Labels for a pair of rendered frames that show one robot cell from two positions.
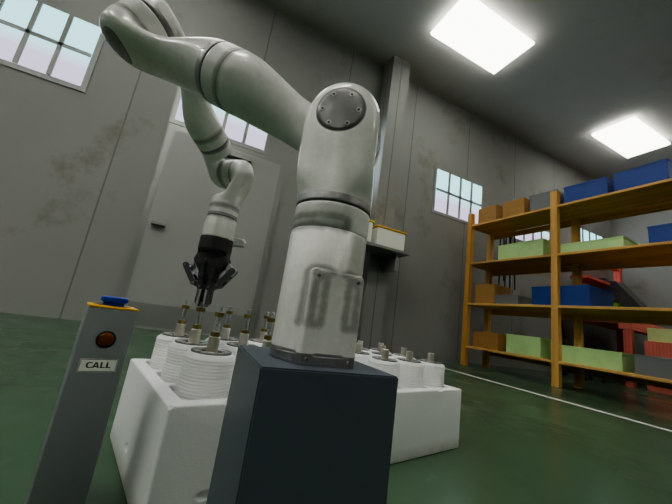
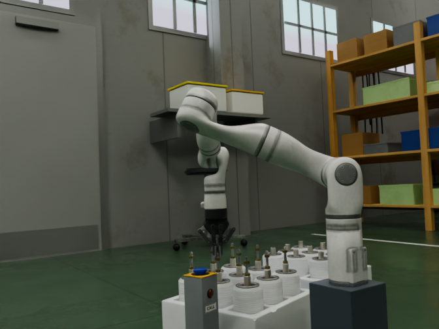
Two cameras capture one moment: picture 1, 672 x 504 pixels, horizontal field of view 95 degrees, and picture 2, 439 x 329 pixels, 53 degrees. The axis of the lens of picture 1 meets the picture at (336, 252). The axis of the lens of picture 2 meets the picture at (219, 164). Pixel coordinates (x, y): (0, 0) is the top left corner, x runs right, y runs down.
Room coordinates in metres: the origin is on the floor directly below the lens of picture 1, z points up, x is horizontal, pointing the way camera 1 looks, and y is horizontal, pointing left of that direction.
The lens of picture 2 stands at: (-0.73, 0.56, 0.57)
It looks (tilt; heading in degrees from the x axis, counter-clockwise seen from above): 2 degrees up; 348
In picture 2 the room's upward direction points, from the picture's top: 2 degrees counter-clockwise
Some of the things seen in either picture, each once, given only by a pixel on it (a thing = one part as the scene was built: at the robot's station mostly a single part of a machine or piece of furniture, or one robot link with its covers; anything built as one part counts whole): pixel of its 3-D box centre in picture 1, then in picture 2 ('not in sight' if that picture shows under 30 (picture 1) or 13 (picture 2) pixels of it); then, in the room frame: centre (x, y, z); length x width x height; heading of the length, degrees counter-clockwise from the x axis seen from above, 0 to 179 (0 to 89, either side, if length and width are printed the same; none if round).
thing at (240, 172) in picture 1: (231, 189); (216, 170); (0.72, 0.28, 0.62); 0.09 x 0.07 x 0.15; 72
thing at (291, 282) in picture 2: not in sight; (287, 297); (0.78, 0.03, 0.16); 0.10 x 0.10 x 0.18
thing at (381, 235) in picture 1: (383, 240); (238, 104); (3.68, -0.57, 1.38); 0.42 x 0.35 x 0.24; 113
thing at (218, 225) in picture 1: (223, 229); (214, 198); (0.74, 0.28, 0.52); 0.11 x 0.09 x 0.06; 175
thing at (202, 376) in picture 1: (200, 402); (248, 314); (0.63, 0.21, 0.16); 0.10 x 0.10 x 0.18
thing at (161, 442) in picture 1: (228, 416); (241, 320); (0.80, 0.19, 0.09); 0.39 x 0.39 x 0.18; 40
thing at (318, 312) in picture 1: (322, 283); (345, 249); (0.36, 0.01, 0.39); 0.09 x 0.09 x 0.17; 23
